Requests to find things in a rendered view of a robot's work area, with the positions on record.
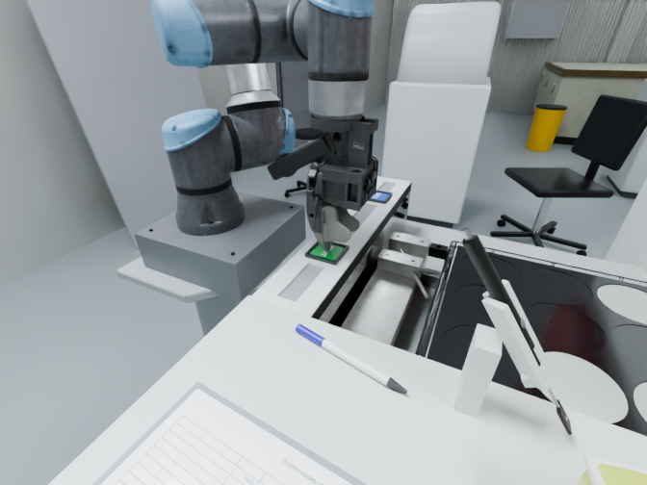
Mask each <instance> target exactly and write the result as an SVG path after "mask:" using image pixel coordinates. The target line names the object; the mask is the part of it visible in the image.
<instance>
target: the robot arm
mask: <svg viewBox="0 0 647 485"><path fill-rule="evenodd" d="M151 8H152V14H153V20H154V25H155V29H156V33H157V37H158V40H159V42H160V46H161V49H162V52H163V54H164V56H165V58H166V60H167V61H168V62H169V63H170V64H172V65H175V66H196V67H199V68H203V67H207V66H209V65H225V70H226V75H227V80H228V84H229V88H230V93H231V98H230V100H229V102H228V103H227V105H226V110H227V114H228V115H223V116H221V113H220V112H219V111H218V110H216V109H205V110H195V111H190V112H186V113H183V114H180V115H176V116H173V117H171V118H169V119H168V120H166V121H165V122H164V124H163V126H162V135H163V139H164V148H165V150H166V151H167V155H168V161H169V165H170V169H171V172H172V176H173V180H174V183H175V187H176V190H177V210H176V214H175V219H176V223H177V226H178V229H179V230H180V231H181V232H183V233H185V234H188V235H193V236H211V235H217V234H220V233H224V232H227V231H229V230H232V229H234V228H236V227H237V226H239V225H240V224H241V223H242V222H243V221H244V220H245V217H246V214H245V208H244V205H243V203H242V202H241V201H240V199H239V196H238V195H237V193H236V191H235V189H234V187H233V185H232V180H231V174H230V173H231V172H235V171H241V170H246V169H251V168H256V167H261V166H268V171H269V173H270V175H271V176H272V179H273V180H278V179H280V178H282V177H291V176H293V175H294V174H295V173H296V172H297V171H298V169H300V168H302V167H304V166H307V165H309V164H311V165H310V168H309V170H308V174H307V183H306V195H307V198H306V213H307V218H308V221H309V224H310V227H311V230H312V231H313V233H314V235H315V237H316V239H317V241H318V243H319V244H320V246H321V247H322V249H323V250H324V251H327V252H328V251H329V250H330V247H331V245H332V242H346V241H348V240H349V239H350V236H351V234H350V232H354V231H357V230H358V228H359V220H358V219H357V218H355V217H354V216H352V215H351V214H350V213H349V212H348V209H349V210H354V211H358V212H360V209H361V208H362V207H363V206H364V204H365V203H366V202H367V201H368V200H369V199H370V198H371V197H372V196H373V195H374V194H376V184H377V173H378V162H379V160H377V159H376V157H374V156H372V155H373V142H374V132H375V131H376V130H378V118H366V117H365V116H364V113H366V112H367V101H368V86H369V71H370V56H371V40H372V26H373V15H374V13H375V6H374V0H151ZM287 62H292V63H294V62H308V72H309V73H308V78H309V79H308V92H309V112H310V113H311V127H312V128H315V129H318V130H323V131H324V134H323V136H321V137H319V138H318V139H316V140H313V141H311V142H309V143H308V144H306V145H304V146H303V147H301V148H299V149H298V150H296V151H294V152H293V150H294V146H295V139H296V131H295V123H294V120H293V119H292V115H291V113H290V112H289V111H288V110H286V109H284V108H281V104H280V99H279V98H278V97H277V96H275V95H274V94H273V93H272V89H271V83H270V78H269V72H268V67H267V64H268V63H287ZM373 158H375V160H374V159H373Z"/></svg>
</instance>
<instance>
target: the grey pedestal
mask: <svg viewBox="0 0 647 485"><path fill-rule="evenodd" d="M281 263H282V262H281ZM281 263H280V264H279V265H278V266H277V267H276V268H275V269H277V268H278V267H279V266H280V265H281ZM116 273H117V276H118V277H120V278H122V279H125V280H127V281H130V282H133V283H135V284H138V285H140V286H143V287H145V288H148V289H150V290H152V291H155V292H157V293H160V294H164V295H167V296H169V297H172V298H175V299H177V300H180V301H182V302H185V303H190V302H195V305H196V309H197V312H198V316H199V320H200V324H201V327H202V331H203V335H204V337H205V336H206V335H207V334H208V333H209V332H210V331H211V330H212V329H214V328H215V327H216V326H217V325H218V324H219V323H220V322H221V321H222V320H223V319H224V318H225V317H226V316H227V315H228V314H229V313H231V312H232V311H233V310H234V309H235V308H236V307H237V306H238V305H239V304H240V303H241V302H242V301H243V300H244V299H245V298H246V297H245V298H244V299H242V300H239V299H236V298H234V297H231V296H228V295H225V294H220V293H218V292H215V291H212V290H209V289H206V288H203V287H201V286H198V285H196V284H193V283H190V282H187V281H185V280H182V279H179V278H176V277H173V276H170V275H168V274H165V273H162V272H160V271H157V270H154V269H152V268H147V267H145V266H144V263H143V260H142V256H141V257H139V258H138V259H136V260H134V261H132V262H131V263H129V264H127V265H125V266H124V267H122V268H119V269H118V270H117V271H116ZM271 273H272V272H271ZM271 273H270V274H271ZM270 274H269V275H270ZM269 275H268V276H269ZM268 276H267V277H268ZM267 277H265V278H264V279H263V280H262V281H261V282H260V283H259V284H258V285H257V286H256V287H255V288H254V289H253V290H252V291H251V292H250V293H249V294H248V295H247V296H249V295H250V296H252V295H253V294H254V293H256V292H257V287H258V286H259V285H260V284H261V283H262V282H263V281H264V280H265V279H266V278H267Z"/></svg>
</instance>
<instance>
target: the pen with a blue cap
mask: <svg viewBox="0 0 647 485"><path fill-rule="evenodd" d="M296 331H297V332H298V333H299V334H301V335H302V336H304V337H306V338H307V339H309V340H311V341H312V342H314V343H316V344H317V345H319V346H321V347H323V348H324V349H326V350H328V351H329V352H331V353H333V354H334V355H336V356H338V357H339V358H341V359H343V360H344V361H346V362H347V363H349V364H351V365H352V366H354V367H356V368H357V369H359V370H361V371H363V372H365V373H366V374H368V375H369V376H371V377H372V378H373V379H375V380H377V381H378V382H380V383H382V384H383V385H385V386H387V387H389V388H392V389H394V390H397V391H399V392H402V393H404V394H407V390H406V389H405V388H404V387H403V386H402V385H401V384H399V383H398V382H397V381H396V380H394V379H393V378H392V377H391V376H389V375H387V374H386V373H384V372H382V371H381V370H378V369H376V368H375V367H373V366H371V365H370V364H368V363H366V362H364V361H363V360H361V359H359V358H358V357H356V356H354V355H353V354H351V353H349V352H347V351H346V350H344V349H342V348H341V347H339V346H338V345H336V344H334V343H332V342H331V341H329V340H327V339H326V338H324V337H322V336H320V335H319V334H317V333H315V332H314V331H312V330H310V329H309V328H307V327H305V326H303V325H302V324H298V325H297V327H296Z"/></svg>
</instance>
